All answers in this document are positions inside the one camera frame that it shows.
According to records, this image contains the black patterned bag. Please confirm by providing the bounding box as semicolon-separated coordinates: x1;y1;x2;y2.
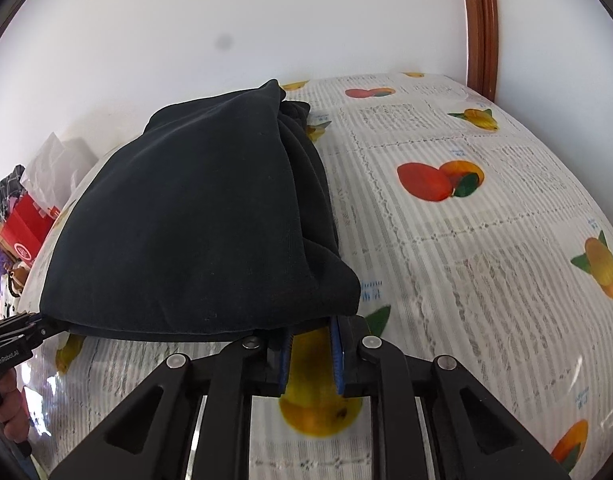
0;165;26;222

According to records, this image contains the white plastic bag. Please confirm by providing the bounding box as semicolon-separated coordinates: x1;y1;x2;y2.
20;133;98;219

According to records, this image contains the red shopping bag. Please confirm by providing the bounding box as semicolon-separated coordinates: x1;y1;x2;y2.
0;194;56;266

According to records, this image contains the brown wooden door frame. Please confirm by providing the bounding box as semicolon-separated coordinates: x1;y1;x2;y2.
464;0;500;101

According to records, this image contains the brown cardboard box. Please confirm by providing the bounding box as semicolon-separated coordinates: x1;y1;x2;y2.
0;223;18;261

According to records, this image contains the left hand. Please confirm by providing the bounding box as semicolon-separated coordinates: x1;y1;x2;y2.
0;370;30;443

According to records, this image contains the black sweatshirt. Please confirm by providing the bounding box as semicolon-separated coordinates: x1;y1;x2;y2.
40;80;361;341

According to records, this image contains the fruit print bed cover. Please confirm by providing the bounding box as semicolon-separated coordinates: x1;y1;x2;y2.
13;71;613;480

